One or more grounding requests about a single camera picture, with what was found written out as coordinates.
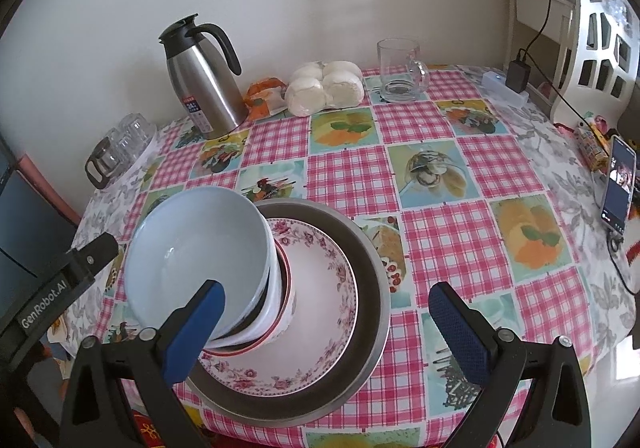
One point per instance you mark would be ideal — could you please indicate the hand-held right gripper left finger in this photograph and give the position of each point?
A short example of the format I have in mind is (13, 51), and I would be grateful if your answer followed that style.
(195, 333)

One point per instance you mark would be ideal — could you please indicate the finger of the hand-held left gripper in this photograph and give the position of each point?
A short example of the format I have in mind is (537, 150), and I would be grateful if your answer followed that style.
(95, 255)

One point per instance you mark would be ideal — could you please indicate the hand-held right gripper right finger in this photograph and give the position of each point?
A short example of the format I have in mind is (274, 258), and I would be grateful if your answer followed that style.
(460, 333)

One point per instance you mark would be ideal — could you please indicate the pale blue round bowl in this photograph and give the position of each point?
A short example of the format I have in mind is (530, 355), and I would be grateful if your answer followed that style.
(190, 248)

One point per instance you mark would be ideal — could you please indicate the strawberry print red-rim bowl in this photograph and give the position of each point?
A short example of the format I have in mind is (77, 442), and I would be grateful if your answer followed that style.
(289, 308)

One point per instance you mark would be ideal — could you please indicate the stainless steel basin plate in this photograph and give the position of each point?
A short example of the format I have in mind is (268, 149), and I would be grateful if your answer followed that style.
(372, 288)

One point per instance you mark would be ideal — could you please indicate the floral rim round plate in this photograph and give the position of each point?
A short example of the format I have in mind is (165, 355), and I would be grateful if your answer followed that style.
(320, 288)

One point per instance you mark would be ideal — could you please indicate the dark chair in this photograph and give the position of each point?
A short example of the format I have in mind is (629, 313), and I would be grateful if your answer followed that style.
(25, 213)

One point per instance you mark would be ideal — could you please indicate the clear drinking glass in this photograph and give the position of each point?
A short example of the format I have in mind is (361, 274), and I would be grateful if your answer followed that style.
(122, 143)
(140, 130)

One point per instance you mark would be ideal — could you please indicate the stainless steel thermos jug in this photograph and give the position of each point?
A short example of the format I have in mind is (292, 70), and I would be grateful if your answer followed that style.
(205, 78)

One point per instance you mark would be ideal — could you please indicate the smartphone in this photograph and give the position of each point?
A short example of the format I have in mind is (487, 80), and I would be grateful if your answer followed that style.
(617, 185)

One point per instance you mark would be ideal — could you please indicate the small patterned bottle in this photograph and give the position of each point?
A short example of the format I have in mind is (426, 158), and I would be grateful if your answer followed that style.
(590, 145)

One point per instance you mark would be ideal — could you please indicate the orange snack packet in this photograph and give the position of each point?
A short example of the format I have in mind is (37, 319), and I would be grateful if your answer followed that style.
(265, 100)

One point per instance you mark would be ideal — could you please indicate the black charger plug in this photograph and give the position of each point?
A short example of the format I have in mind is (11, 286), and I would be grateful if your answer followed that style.
(517, 77)

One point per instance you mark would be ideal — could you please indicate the clear glass mug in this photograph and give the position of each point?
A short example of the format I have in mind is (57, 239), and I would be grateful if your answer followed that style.
(397, 73)

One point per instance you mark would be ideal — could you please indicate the bag of steamed buns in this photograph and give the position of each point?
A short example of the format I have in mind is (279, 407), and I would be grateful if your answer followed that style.
(325, 88)

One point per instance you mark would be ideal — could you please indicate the white lattice shelf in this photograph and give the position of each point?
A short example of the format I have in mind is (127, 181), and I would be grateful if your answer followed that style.
(582, 28)

